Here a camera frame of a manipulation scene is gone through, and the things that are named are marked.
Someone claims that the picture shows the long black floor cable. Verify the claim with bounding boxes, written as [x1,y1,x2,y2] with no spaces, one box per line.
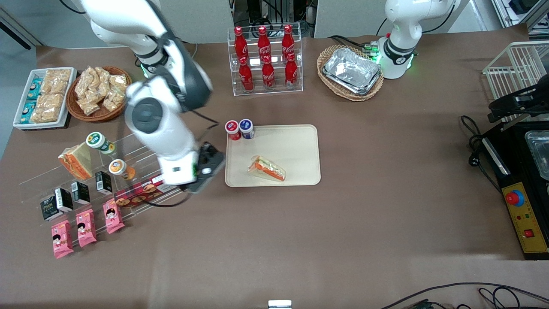
[380,282,549,309]

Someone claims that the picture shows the pink snack packet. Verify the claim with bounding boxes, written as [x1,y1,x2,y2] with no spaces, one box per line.
[75,209,97,248]
[51,220,74,259]
[103,200,125,234]

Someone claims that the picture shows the green lid drink bottle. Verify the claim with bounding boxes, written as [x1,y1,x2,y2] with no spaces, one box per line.
[86,132,115,155]

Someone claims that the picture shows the red plaid cookie box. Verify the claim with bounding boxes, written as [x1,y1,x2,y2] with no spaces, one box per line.
[113,174,174,208]

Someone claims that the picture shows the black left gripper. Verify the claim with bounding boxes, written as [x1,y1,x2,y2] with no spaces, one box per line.
[488,82,549,123]

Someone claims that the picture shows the steel food tray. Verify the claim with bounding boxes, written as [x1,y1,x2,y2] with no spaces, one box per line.
[525,130,549,181]

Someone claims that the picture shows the clear bagged fried snack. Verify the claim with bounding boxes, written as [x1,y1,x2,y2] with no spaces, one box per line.
[76,97,101,116]
[109,74,129,93]
[92,67,111,97]
[102,88,126,111]
[74,69,96,98]

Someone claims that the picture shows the black sealing machine yellow panel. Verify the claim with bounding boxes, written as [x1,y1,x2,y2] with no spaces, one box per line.
[483,120,549,261]

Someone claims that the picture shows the wrapped peanut brittle pack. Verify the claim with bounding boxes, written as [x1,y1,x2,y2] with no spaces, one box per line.
[31,106,63,124]
[36,92,67,111]
[41,69,72,95]

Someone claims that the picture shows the red cola bottle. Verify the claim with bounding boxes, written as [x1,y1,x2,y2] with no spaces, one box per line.
[281,24,296,56]
[285,53,299,88]
[238,56,254,92]
[257,26,271,58]
[234,27,249,61]
[261,55,276,90]

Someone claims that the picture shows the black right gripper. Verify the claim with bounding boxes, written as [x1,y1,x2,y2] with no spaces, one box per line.
[187,142,226,194]

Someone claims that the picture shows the blue lid small can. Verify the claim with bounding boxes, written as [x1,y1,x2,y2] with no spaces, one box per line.
[238,119,255,140]

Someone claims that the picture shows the white wire rack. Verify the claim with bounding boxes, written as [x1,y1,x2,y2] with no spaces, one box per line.
[482,41,549,123]

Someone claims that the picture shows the silver machine handle bar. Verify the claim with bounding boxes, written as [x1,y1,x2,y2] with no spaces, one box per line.
[482,137,511,176]

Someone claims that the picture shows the cream plastic serving tray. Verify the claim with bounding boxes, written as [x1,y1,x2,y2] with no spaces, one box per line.
[224,124,322,188]

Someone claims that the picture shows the clear acrylic bottle rack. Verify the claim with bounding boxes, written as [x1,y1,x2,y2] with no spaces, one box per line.
[227,23,304,97]

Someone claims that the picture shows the looped black cable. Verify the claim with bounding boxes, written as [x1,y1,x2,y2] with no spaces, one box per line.
[478,287,549,309]

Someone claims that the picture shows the oval wicker basket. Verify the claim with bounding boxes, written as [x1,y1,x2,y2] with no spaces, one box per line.
[317,45,385,102]

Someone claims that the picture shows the small black drink carton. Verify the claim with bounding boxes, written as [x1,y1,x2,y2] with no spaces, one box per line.
[40,196,59,221]
[71,181,90,205]
[95,171,113,192]
[56,189,73,212]

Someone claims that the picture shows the black power cable with plug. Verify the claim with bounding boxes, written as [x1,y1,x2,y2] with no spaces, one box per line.
[460,115,502,194]

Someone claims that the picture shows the aluminium foil container stack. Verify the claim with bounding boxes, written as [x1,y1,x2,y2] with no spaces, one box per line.
[322,47,383,96]

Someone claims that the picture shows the black background equipment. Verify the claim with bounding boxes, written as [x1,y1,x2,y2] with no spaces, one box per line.
[232,0,316,37]

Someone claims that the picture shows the background metal shelving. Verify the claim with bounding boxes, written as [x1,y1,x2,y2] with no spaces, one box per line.
[491,0,549,37]

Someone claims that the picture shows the round wicker basket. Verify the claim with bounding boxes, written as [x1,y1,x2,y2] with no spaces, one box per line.
[66,66,131,123]

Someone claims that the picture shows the black arm base cable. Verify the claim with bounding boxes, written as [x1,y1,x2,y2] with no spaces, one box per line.
[328,34,378,54]

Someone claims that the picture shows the clear acrylic stepped shelf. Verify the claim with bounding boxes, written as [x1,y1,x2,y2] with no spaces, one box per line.
[17,123,192,248]

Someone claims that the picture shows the white rectangular snack tray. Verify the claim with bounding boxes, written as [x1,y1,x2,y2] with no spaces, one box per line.
[12,67,78,130]

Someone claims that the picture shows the plastic triangle sandwich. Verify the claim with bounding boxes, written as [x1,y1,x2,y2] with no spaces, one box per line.
[247,155,287,182]
[58,143,93,181]

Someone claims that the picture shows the orange lid drink bottle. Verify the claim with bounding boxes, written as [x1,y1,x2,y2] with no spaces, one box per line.
[109,159,136,181]

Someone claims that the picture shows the grey metal lever bar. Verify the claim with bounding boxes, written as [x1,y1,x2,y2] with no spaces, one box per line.
[489,119,532,134]

